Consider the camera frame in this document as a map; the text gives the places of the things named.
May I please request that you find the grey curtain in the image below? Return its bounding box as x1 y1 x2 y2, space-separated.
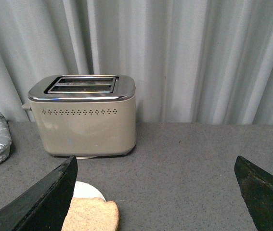
0 0 273 125

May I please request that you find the slice of brown bread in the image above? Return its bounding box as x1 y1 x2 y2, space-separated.
62 198 120 231

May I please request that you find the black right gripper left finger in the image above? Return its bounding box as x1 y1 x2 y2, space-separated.
0 156 78 231

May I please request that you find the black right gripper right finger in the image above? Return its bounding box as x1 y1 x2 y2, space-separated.
234 156 273 231

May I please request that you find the white round plate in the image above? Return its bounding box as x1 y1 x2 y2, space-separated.
73 181 106 202

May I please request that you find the beige two-slot toaster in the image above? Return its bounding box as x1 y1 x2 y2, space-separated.
22 75 136 158

